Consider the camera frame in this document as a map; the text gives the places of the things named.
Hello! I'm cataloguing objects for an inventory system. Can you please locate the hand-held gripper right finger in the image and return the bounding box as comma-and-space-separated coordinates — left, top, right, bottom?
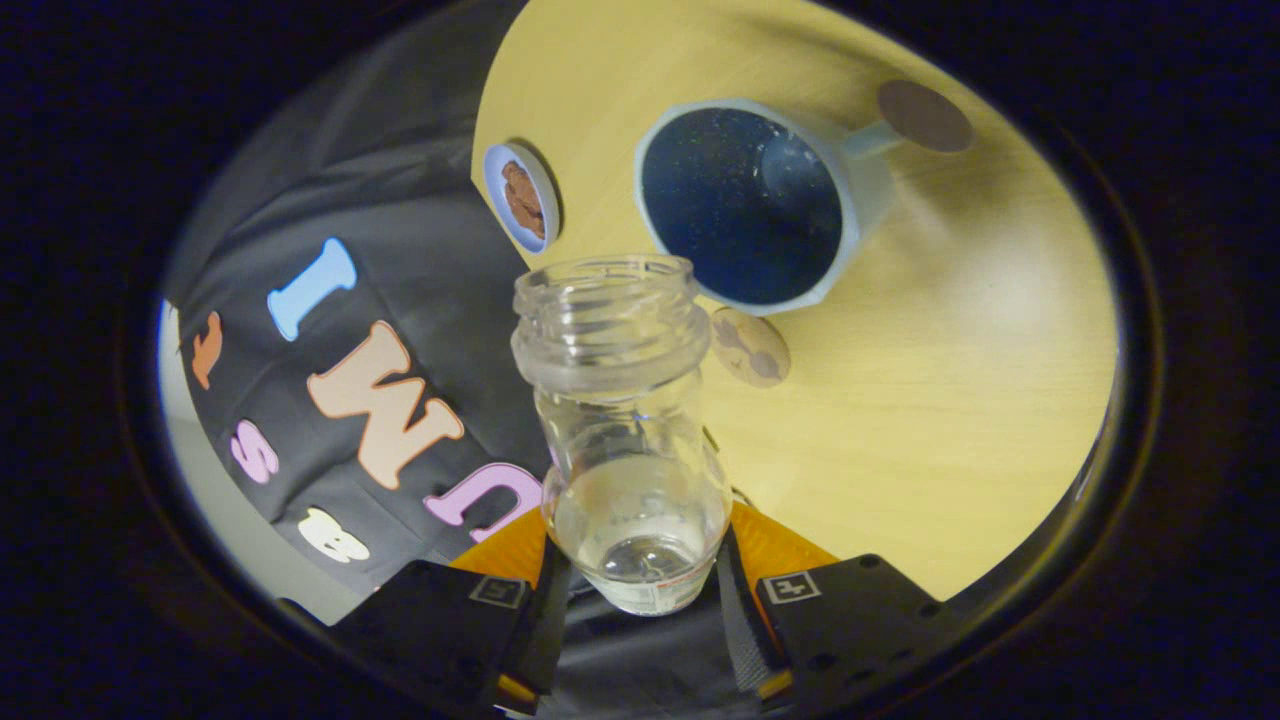
715, 500, 961, 713

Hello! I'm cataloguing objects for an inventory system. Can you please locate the round cork coaster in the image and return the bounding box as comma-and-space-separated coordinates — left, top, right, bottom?
710, 306, 792, 389

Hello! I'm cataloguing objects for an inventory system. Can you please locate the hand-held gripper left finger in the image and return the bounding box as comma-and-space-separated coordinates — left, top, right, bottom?
280, 505, 571, 713

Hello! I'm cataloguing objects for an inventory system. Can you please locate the grey cup with wooden handle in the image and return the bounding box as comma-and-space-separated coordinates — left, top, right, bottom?
633, 80, 976, 317

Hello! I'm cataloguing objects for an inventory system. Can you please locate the clear glass juice bottle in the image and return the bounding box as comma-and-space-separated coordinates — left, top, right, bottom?
510, 254, 733, 616

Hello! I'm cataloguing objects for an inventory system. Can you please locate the light blue plate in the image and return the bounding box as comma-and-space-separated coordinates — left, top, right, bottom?
482, 141, 561, 255

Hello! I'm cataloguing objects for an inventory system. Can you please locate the wooden table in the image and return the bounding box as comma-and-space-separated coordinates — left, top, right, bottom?
470, 0, 1119, 601

